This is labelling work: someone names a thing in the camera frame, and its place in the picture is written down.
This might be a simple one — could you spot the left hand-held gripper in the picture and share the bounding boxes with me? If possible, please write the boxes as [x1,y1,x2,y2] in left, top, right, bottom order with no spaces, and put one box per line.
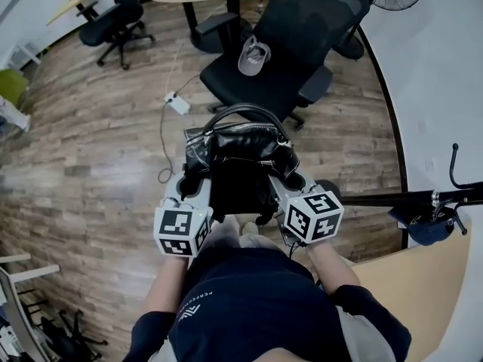
[152,176,214,258]

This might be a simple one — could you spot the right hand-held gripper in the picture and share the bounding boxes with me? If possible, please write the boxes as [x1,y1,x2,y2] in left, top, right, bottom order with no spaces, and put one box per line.
[267,173,345,247]

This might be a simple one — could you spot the black leather handbag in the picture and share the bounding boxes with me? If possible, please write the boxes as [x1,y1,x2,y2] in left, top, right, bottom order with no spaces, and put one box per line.
[183,102,301,225]

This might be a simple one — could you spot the black mesh office chair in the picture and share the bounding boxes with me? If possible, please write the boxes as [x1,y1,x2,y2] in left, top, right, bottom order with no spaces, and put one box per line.
[195,0,371,130]

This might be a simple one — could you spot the person's right forearm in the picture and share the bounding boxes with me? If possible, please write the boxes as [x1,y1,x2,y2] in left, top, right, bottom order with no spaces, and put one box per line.
[306,241,362,298]

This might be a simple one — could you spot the person's left forearm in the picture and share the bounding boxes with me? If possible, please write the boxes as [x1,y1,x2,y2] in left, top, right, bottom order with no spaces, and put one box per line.
[140,253,190,318]

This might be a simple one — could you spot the black swivel office chair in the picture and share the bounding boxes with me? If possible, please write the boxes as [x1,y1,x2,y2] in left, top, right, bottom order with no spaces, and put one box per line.
[76,0,156,71]

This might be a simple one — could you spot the person's gray trouser legs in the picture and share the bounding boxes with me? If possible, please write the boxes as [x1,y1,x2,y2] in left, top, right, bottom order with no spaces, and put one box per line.
[208,214,284,256]

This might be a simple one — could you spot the person's light shoe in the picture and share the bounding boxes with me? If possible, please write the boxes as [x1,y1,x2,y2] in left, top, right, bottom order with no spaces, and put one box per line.
[240,220,262,238]

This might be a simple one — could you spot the black coat rack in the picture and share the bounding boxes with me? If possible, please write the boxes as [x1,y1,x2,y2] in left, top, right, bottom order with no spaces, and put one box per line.
[339,143,483,237]

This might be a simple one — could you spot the person's navy shirt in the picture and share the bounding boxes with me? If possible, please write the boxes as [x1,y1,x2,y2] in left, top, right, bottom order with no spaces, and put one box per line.
[122,245,413,362]

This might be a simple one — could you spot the white power strip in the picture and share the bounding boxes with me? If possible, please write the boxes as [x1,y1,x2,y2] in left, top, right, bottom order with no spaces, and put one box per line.
[163,90,192,116]

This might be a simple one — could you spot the light wooden desk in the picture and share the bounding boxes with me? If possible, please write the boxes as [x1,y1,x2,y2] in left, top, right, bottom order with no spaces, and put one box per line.
[349,216,473,362]

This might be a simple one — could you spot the gray baseball cap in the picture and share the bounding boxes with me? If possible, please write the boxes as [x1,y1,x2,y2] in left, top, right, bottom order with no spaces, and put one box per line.
[237,35,272,78]

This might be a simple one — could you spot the green seat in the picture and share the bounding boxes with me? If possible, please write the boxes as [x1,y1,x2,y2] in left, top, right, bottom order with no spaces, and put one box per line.
[0,68,30,109]

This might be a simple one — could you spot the gray power cable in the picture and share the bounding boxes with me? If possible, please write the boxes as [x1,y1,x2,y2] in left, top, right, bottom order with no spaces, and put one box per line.
[157,102,175,184]

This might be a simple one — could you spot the white power cable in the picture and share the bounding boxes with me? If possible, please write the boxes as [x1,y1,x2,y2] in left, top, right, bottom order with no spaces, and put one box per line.
[165,38,201,97]

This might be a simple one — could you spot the white metal frame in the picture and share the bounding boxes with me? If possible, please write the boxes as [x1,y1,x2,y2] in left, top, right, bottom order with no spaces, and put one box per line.
[0,253,62,362]

